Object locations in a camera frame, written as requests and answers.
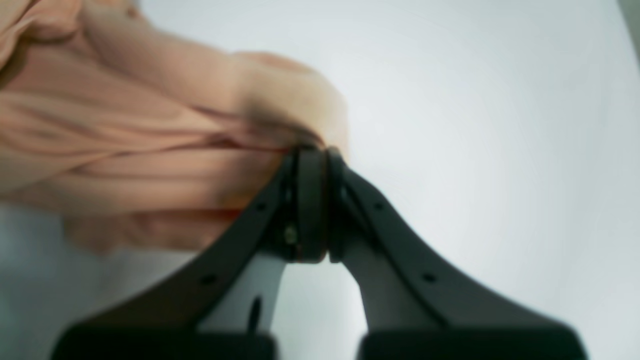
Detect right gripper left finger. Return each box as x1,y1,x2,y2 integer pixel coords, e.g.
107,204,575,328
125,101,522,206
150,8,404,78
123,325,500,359
52,148,327,360

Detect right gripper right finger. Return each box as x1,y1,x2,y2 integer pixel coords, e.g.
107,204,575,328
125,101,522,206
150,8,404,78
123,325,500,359
327,148,587,360

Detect peach T-shirt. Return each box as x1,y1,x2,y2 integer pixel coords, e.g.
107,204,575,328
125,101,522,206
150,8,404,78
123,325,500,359
1,0,349,253

